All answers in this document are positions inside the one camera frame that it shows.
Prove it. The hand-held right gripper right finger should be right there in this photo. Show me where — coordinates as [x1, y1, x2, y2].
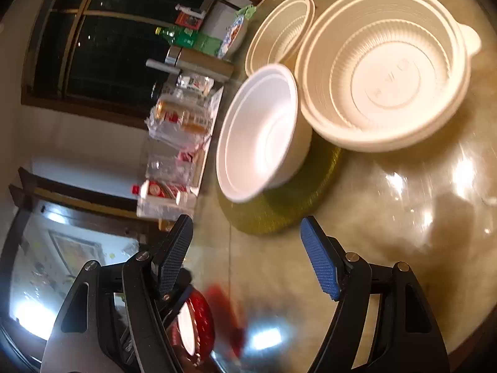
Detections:
[301, 215, 451, 373]

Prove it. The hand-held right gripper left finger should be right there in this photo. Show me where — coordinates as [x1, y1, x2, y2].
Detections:
[41, 214, 195, 373]

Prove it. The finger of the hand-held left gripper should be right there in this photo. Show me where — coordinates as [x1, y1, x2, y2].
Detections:
[159, 268, 195, 329]

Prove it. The deep red scalloped plate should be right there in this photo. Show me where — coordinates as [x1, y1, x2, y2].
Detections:
[165, 285, 216, 360]

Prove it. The beige plastic bowl with tab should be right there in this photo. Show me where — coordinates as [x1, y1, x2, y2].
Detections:
[294, 0, 482, 153]

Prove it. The beige ribbed plastic bowl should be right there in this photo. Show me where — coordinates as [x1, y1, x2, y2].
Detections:
[244, 0, 316, 76]

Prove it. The white bottle red cap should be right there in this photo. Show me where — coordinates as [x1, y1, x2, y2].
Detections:
[136, 181, 191, 218]

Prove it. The gold round table mat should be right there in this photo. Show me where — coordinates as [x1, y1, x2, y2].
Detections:
[217, 136, 344, 236]

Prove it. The clear glass mug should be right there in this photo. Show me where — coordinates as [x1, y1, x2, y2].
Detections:
[145, 151, 198, 187]

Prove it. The clear plastic bag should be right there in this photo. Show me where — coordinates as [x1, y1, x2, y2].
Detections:
[145, 93, 218, 152]

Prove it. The steel thermos flask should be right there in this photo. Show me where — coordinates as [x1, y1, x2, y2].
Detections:
[146, 46, 234, 80]

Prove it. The dark wooden framed window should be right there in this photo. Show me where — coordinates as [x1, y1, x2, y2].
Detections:
[21, 0, 218, 129]

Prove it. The green plastic bottle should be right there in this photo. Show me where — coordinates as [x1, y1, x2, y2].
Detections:
[155, 25, 222, 56]

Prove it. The patterned bowl with food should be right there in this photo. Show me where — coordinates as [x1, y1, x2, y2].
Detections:
[217, 16, 249, 60]

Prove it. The red box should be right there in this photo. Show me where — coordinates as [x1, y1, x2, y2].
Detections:
[175, 12, 203, 30]

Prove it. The framed wall picture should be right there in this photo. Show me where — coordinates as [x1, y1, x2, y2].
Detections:
[47, 229, 102, 280]

